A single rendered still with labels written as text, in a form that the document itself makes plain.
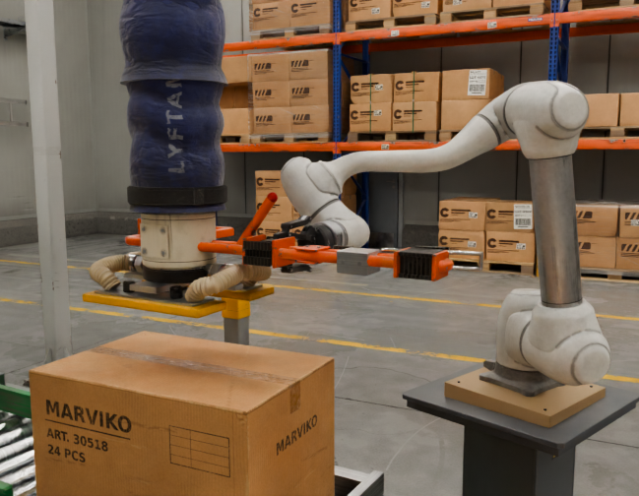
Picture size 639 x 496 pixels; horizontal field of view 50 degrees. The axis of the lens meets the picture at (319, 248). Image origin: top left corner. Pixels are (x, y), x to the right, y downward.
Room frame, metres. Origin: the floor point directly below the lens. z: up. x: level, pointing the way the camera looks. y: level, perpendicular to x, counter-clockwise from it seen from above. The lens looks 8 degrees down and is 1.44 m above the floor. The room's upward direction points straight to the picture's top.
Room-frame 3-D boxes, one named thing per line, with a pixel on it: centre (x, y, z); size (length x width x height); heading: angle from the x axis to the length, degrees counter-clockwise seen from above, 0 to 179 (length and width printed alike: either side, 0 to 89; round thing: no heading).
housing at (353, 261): (1.35, -0.08, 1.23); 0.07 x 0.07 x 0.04; 61
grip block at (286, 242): (1.46, 0.11, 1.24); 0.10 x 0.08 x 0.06; 151
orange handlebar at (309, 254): (1.59, 0.10, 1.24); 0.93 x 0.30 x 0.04; 61
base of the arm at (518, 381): (1.92, -0.58, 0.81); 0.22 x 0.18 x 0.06; 39
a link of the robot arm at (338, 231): (1.66, -0.02, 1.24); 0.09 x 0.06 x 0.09; 61
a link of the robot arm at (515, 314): (1.89, -0.59, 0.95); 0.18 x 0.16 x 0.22; 13
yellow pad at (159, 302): (1.50, 0.37, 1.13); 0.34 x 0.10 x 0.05; 61
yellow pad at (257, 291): (1.66, 0.28, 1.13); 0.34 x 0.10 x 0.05; 61
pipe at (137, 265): (1.58, 0.33, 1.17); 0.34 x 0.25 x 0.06; 61
